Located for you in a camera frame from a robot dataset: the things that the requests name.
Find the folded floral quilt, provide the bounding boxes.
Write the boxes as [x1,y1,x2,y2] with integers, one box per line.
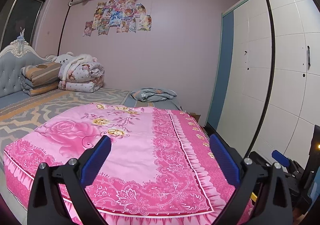
[58,54,105,93]

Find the anime wall posters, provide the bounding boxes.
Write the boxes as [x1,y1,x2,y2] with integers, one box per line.
[83,0,152,37]

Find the grey tufted headboard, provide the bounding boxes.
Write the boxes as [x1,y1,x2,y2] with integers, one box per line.
[0,29,46,97]

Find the white plush bear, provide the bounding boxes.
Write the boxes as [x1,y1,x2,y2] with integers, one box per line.
[46,52,74,64]

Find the yellow rim trash bin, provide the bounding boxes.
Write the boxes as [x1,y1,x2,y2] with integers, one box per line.
[250,192,257,202]

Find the cardboard box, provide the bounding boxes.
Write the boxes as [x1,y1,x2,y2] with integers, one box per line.
[188,112,201,122]

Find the grey blue folded blanket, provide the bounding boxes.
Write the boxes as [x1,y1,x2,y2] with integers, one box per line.
[130,88,177,102]

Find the white wardrobe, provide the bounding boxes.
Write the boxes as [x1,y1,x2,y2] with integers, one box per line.
[206,0,319,166]

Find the pink floral bed cover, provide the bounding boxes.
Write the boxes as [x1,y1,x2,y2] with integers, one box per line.
[3,103,234,224]

